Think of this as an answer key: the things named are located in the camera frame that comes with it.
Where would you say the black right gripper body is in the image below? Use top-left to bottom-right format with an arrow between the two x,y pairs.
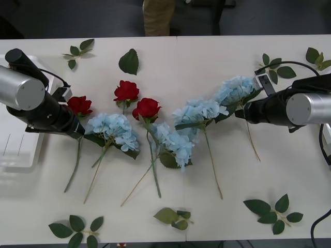
244,96 -> 272,125

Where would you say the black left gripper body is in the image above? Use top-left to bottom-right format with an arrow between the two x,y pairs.
58,103 -> 86,141

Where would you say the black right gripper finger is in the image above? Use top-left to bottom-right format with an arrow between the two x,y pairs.
234,108 -> 249,120

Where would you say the red rose with long stem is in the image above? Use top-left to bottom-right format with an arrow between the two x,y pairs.
131,97 -> 162,199
64,96 -> 93,193

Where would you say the pale blue flower with stem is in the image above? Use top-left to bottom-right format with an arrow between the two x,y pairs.
83,111 -> 141,205
120,122 -> 195,207
172,97 -> 230,200
212,75 -> 262,162

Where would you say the green leaf twig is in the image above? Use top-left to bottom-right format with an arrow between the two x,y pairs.
258,53 -> 297,85
62,38 -> 95,70
153,207 -> 194,230
306,47 -> 331,71
243,193 -> 304,235
48,214 -> 104,248

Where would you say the red rose with short stem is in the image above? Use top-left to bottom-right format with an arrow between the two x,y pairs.
113,80 -> 140,116

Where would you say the single large green leaf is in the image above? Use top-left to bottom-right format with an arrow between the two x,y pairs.
118,48 -> 140,76

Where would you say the person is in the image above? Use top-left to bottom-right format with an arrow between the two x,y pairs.
143,0 -> 175,37

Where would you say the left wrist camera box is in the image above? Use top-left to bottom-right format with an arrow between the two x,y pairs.
53,87 -> 72,103

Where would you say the black left wrist camera cable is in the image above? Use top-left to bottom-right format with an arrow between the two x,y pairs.
38,68 -> 71,88

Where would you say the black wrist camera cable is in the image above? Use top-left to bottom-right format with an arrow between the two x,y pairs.
38,68 -> 71,88
254,60 -> 321,77

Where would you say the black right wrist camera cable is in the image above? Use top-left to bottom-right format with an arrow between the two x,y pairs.
254,60 -> 321,77

